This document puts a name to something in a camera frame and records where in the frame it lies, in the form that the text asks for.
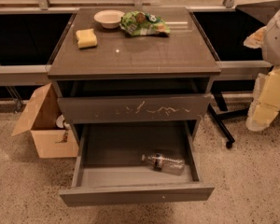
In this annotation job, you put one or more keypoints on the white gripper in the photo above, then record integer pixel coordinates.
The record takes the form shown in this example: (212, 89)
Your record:
(277, 42)

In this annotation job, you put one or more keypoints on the clear plastic water bottle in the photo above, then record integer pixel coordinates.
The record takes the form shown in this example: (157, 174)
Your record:
(160, 163)

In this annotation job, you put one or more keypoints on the closed scratched grey drawer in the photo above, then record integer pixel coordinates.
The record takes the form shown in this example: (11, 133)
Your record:
(134, 108)

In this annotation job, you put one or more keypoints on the grey drawer cabinet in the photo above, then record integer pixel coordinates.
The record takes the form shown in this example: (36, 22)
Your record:
(124, 65)

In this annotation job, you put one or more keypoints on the open grey lower drawer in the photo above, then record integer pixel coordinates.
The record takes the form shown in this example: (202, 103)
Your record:
(110, 170)

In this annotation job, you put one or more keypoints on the green chip bag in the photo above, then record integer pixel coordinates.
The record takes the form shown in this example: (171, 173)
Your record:
(139, 23)

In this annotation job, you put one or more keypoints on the white bowl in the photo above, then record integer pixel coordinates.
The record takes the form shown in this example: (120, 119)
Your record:
(109, 19)

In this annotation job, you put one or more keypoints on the yellow sponge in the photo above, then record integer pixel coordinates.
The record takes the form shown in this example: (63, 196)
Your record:
(86, 38)

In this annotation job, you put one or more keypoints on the white cup in box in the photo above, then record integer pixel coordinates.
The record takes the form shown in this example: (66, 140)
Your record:
(61, 123)

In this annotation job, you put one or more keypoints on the cardboard box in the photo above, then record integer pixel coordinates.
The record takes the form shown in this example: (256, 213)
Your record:
(39, 119)

